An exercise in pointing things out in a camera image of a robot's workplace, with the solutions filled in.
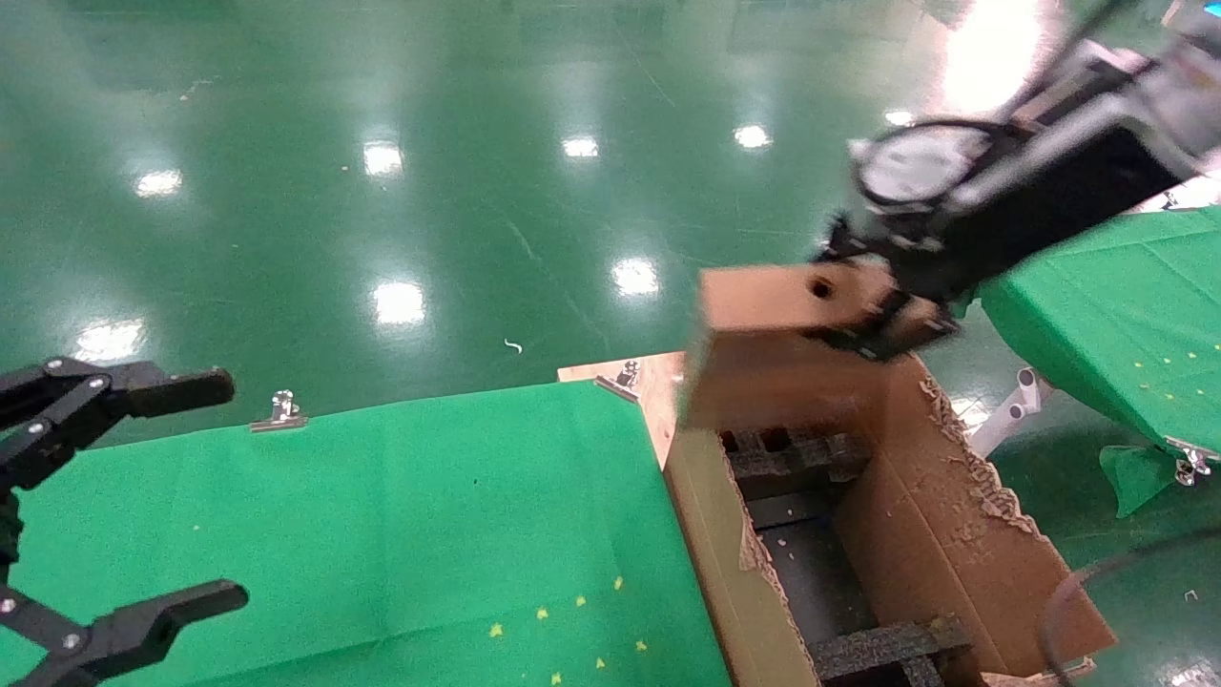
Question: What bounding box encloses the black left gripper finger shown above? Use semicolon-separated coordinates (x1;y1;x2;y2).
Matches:
0;357;237;492
0;580;250;687

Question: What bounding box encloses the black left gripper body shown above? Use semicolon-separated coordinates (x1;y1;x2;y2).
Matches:
0;491;22;583

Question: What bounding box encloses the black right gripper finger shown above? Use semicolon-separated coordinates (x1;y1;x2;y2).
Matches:
806;289;960;362
811;215;890;265

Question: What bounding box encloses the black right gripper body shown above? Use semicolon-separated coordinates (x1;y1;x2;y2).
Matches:
854;127;1195;304

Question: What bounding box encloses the small brown cardboard box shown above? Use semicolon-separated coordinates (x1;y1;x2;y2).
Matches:
675;260;960;435

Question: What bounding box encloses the large open cardboard carton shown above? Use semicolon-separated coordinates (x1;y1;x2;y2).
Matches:
663;351;1117;687

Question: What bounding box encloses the green cloth with hanging corner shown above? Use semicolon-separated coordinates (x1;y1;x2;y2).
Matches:
978;205;1221;521

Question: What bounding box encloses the white metal table leg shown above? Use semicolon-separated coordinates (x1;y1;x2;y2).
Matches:
963;367;1055;459

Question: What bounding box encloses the black notched foam block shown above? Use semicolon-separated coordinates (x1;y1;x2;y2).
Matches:
720;427;874;502

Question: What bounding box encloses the large green table cloth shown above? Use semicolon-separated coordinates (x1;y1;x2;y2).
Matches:
0;380;735;687

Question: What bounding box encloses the black foam bottom pad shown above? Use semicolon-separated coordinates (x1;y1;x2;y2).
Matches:
744;491;879;659

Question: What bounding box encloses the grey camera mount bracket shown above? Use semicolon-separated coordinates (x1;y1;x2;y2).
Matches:
954;43;1179;211

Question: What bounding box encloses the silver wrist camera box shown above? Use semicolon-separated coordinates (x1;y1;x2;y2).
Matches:
849;124;998;216

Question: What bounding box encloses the black camera cable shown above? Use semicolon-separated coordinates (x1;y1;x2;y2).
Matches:
849;0;1221;687

